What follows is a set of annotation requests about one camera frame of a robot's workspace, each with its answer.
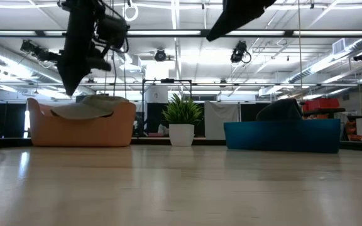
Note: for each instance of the black studio light cluster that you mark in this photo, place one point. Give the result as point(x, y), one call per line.
point(35, 50)

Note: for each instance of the green artificial plant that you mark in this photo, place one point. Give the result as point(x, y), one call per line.
point(182, 110)

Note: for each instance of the black round ceiling spotlight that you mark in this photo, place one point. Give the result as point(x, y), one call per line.
point(160, 55)

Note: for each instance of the black overhead frame beam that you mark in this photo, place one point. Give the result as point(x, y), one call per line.
point(262, 33)

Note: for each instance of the blue fabric bin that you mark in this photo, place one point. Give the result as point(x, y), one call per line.
point(281, 136)

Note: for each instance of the black shelf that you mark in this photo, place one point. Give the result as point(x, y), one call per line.
point(325, 110)

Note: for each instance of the white hanging cloth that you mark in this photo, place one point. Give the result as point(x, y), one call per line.
point(221, 119)

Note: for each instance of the red plastic crate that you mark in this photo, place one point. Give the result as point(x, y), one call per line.
point(320, 104)

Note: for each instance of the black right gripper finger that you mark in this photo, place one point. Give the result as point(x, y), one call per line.
point(237, 15)

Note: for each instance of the white plant pot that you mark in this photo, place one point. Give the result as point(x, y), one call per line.
point(181, 135)

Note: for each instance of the white cylinder column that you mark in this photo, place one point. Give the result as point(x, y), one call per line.
point(156, 94)

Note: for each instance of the black wall spotlight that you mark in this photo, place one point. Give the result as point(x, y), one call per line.
point(360, 56)

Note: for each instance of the dark blue knit hat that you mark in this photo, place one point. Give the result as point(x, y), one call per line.
point(280, 110)

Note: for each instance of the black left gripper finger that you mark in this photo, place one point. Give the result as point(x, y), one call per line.
point(97, 61)
point(75, 56)

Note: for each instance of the orange fabric bin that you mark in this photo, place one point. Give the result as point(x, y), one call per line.
point(80, 132)

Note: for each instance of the beige knit hat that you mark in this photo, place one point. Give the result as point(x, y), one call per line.
point(80, 111)
point(108, 101)

